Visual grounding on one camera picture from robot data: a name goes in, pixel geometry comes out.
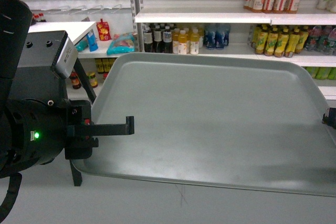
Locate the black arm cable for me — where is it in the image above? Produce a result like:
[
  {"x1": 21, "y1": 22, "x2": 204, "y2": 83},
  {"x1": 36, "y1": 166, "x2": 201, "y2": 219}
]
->
[{"x1": 0, "y1": 172, "x2": 23, "y2": 219}]

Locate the grey rectangular serving tray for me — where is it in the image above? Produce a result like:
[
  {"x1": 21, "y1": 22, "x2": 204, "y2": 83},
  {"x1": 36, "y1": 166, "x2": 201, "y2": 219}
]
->
[{"x1": 74, "y1": 52, "x2": 335, "y2": 197}]

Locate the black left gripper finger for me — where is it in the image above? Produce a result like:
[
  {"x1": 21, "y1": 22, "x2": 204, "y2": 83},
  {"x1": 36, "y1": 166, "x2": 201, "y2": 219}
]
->
[
  {"x1": 69, "y1": 160, "x2": 82, "y2": 186},
  {"x1": 67, "y1": 115, "x2": 135, "y2": 137}
]

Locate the white metal shelf unit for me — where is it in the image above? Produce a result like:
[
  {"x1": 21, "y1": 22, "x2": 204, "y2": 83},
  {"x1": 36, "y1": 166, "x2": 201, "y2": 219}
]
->
[{"x1": 0, "y1": 0, "x2": 336, "y2": 101}]

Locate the red spout pouch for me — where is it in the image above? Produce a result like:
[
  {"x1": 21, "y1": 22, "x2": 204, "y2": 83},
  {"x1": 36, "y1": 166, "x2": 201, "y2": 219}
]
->
[{"x1": 96, "y1": 18, "x2": 111, "y2": 41}]

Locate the white checkout counter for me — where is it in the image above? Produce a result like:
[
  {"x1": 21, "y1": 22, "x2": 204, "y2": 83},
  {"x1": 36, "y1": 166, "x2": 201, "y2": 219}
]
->
[{"x1": 28, "y1": 22, "x2": 96, "y2": 45}]

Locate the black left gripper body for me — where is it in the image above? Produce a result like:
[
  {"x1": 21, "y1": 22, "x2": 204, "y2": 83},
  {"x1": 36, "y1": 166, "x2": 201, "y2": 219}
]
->
[{"x1": 7, "y1": 99, "x2": 99, "y2": 165}]

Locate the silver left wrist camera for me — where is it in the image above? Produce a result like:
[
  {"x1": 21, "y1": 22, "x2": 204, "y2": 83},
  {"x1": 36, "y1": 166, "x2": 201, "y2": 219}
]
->
[{"x1": 55, "y1": 37, "x2": 78, "y2": 79}]

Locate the teal candy bag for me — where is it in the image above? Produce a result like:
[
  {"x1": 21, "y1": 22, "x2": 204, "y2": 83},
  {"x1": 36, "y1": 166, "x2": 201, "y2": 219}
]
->
[{"x1": 106, "y1": 33, "x2": 135, "y2": 56}]

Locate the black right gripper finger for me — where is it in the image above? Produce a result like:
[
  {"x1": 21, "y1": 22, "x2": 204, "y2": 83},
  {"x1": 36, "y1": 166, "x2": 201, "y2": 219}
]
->
[{"x1": 322, "y1": 108, "x2": 336, "y2": 129}]

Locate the blue snack pouch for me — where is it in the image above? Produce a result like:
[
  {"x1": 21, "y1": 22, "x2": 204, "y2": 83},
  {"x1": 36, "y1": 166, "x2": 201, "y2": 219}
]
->
[{"x1": 86, "y1": 31, "x2": 98, "y2": 52}]

